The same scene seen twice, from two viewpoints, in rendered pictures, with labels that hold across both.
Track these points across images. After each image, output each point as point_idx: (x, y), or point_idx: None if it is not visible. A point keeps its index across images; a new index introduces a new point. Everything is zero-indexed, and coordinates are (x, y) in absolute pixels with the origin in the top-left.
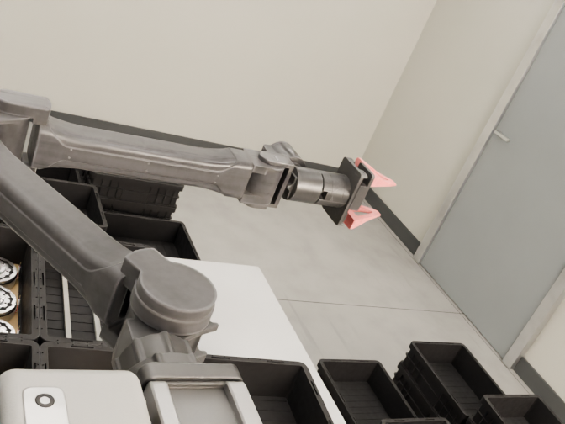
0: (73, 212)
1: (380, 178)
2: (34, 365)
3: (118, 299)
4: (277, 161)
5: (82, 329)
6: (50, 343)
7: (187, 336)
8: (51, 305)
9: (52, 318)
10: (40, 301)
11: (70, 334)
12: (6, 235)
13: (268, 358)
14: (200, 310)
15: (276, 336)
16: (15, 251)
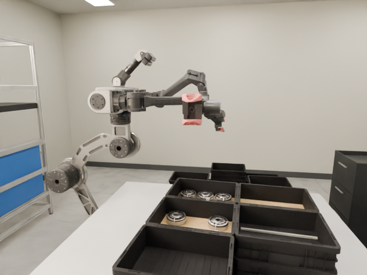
0: (164, 96)
1: (182, 95)
2: (223, 201)
3: (142, 101)
4: None
5: (270, 237)
6: (235, 204)
7: (126, 97)
8: (285, 232)
9: (274, 230)
10: (260, 205)
11: (262, 231)
12: (313, 209)
13: None
14: (126, 92)
15: None
16: None
